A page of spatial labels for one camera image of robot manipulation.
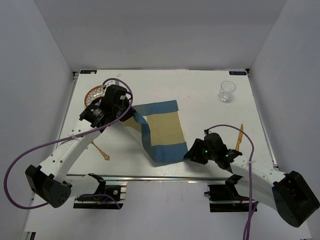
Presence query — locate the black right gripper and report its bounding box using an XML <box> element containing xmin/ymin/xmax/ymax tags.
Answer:
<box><xmin>184</xmin><ymin>138</ymin><xmax>218</xmax><ymax>165</ymax></box>

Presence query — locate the blue yellow striped cloth placemat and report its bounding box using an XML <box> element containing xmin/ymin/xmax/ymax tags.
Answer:
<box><xmin>123</xmin><ymin>100</ymin><xmax>188</xmax><ymax>164</ymax></box>

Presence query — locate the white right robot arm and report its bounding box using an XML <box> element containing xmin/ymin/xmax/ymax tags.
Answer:
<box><xmin>184</xmin><ymin>133</ymin><xmax>320</xmax><ymax>228</ymax></box>

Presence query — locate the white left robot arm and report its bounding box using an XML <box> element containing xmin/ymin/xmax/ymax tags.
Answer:
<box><xmin>25</xmin><ymin>84</ymin><xmax>136</xmax><ymax>208</ymax></box>

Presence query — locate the floral patterned ceramic plate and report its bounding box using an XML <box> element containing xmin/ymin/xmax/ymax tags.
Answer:
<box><xmin>84</xmin><ymin>85</ymin><xmax>106</xmax><ymax>107</ymax></box>

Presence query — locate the gold knife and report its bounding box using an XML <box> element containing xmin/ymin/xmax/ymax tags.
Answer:
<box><xmin>235</xmin><ymin>124</ymin><xmax>244</xmax><ymax>151</ymax></box>

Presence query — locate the gold fork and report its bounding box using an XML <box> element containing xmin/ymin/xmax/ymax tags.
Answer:
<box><xmin>91</xmin><ymin>141</ymin><xmax>110</xmax><ymax>161</ymax></box>

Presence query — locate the blue label sticker left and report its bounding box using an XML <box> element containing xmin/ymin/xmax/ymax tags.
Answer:
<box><xmin>79</xmin><ymin>69</ymin><xmax>97</xmax><ymax>75</ymax></box>

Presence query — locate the blue label sticker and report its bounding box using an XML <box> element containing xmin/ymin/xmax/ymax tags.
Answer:
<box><xmin>229</xmin><ymin>71</ymin><xmax>247</xmax><ymax>76</ymax></box>
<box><xmin>79</xmin><ymin>69</ymin><xmax>97</xmax><ymax>75</ymax></box>

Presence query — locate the clear drinking glass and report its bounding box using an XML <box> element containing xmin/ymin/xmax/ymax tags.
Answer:
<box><xmin>218</xmin><ymin>81</ymin><xmax>237</xmax><ymax>102</ymax></box>

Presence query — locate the blue label sticker right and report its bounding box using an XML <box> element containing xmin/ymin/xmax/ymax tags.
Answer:
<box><xmin>229</xmin><ymin>71</ymin><xmax>247</xmax><ymax>76</ymax></box>

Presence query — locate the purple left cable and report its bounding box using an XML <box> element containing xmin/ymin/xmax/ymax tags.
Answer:
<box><xmin>3</xmin><ymin>77</ymin><xmax>135</xmax><ymax>209</ymax></box>

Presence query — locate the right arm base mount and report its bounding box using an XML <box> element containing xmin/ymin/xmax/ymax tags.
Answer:
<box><xmin>204</xmin><ymin>184</ymin><xmax>249</xmax><ymax>213</ymax></box>

